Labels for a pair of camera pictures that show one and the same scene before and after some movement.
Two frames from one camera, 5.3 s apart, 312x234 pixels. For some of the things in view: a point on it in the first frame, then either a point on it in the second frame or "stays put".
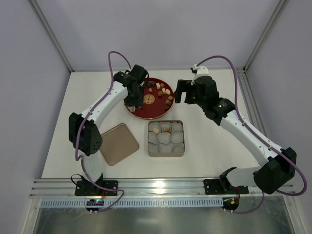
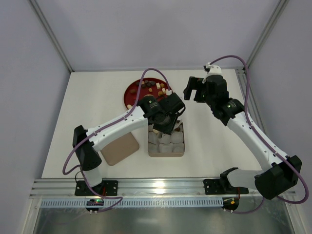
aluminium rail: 145,188 stays put
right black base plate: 215,186 stays put
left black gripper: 133,100 → 167,126
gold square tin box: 166,138 stays put
